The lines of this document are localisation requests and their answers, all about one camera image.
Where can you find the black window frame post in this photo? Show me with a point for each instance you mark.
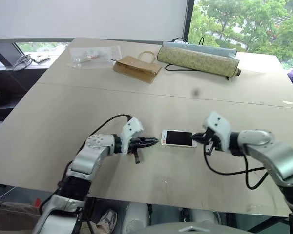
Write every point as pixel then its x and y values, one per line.
pixel 189 19

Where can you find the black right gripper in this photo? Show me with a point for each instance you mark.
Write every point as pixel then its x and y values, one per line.
pixel 213 142

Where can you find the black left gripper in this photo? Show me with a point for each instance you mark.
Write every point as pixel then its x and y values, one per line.
pixel 134 145

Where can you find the grey sneaker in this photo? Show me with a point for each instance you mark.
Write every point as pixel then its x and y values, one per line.
pixel 108 218

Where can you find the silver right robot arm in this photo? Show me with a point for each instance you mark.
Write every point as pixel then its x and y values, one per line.
pixel 271 151

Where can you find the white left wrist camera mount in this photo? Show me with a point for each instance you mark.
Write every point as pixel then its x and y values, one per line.
pixel 131 126

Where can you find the rolled grey-blue mat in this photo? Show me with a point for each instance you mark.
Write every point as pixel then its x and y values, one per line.
pixel 210 50

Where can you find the brown paper bag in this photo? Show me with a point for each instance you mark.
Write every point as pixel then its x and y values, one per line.
pixel 136 69

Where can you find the white smartphone with red sticker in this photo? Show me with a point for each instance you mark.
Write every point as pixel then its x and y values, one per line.
pixel 178 137

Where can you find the small white electronic box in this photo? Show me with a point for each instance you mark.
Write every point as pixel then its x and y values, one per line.
pixel 41 59

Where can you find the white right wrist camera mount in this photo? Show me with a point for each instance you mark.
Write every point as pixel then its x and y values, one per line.
pixel 217 124

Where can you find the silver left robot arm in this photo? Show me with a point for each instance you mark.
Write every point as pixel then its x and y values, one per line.
pixel 92 156

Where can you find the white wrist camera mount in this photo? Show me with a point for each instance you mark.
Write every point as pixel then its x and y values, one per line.
pixel 217 124
pixel 131 126

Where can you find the rolled yellow-green bamboo mat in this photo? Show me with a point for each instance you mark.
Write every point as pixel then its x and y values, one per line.
pixel 197 62

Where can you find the brown cardboard box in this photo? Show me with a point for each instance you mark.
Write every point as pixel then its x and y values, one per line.
pixel 12 218

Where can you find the dark side desk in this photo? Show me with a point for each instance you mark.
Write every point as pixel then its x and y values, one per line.
pixel 7 85

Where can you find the clear plastic bag with items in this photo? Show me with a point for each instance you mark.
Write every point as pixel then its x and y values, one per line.
pixel 92 57

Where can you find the grey robot torso top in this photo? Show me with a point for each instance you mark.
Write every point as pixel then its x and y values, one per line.
pixel 185 229

